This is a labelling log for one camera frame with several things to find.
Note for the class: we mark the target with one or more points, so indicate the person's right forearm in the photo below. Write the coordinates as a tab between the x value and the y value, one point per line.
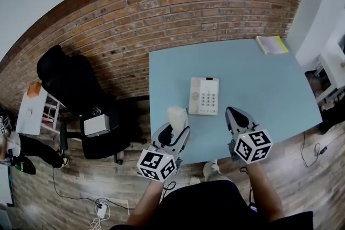
265	191

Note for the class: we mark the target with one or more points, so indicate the white desk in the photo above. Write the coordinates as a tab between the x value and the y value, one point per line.
334	72

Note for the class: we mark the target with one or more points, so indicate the black office chair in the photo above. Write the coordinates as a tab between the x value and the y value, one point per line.
75	89

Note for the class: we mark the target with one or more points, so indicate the person's shoe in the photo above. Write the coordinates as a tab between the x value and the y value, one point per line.
195	180
211	171

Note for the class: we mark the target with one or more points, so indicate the white box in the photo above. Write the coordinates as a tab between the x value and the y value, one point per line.
96	126

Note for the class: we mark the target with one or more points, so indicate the person's right shoe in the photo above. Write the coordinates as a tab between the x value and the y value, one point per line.
211	171

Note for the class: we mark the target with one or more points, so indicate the person's left shoe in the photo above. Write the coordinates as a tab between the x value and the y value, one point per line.
195	180

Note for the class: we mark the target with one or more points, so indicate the person's left forearm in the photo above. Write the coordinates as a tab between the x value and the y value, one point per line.
147	202

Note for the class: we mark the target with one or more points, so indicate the small white side table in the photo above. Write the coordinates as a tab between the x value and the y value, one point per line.
31	115

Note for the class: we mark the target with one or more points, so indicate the yellow-edged book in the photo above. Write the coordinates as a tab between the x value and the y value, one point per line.
272	45

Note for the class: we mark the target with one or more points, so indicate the small dark round object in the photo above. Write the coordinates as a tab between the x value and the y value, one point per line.
96	111

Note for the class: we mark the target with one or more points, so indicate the white telephone handset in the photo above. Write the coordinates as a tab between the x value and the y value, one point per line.
178	118

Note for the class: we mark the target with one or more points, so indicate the orange box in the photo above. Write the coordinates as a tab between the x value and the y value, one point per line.
34	89

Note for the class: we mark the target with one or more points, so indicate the white telephone base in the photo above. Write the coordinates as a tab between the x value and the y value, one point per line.
207	97

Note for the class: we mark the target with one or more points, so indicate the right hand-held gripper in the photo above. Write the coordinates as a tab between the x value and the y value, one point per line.
252	146

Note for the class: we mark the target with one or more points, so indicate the small white round item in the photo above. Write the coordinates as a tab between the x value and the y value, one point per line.
29	112

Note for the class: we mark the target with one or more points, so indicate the white power strip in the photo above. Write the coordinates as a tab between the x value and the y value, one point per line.
102	210

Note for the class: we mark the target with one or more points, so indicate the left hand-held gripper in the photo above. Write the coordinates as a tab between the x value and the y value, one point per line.
153	163

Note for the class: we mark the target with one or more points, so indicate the red item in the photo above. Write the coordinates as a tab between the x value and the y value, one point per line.
49	121

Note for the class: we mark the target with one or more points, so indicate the person's black clothing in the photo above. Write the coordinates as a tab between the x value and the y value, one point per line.
205	207

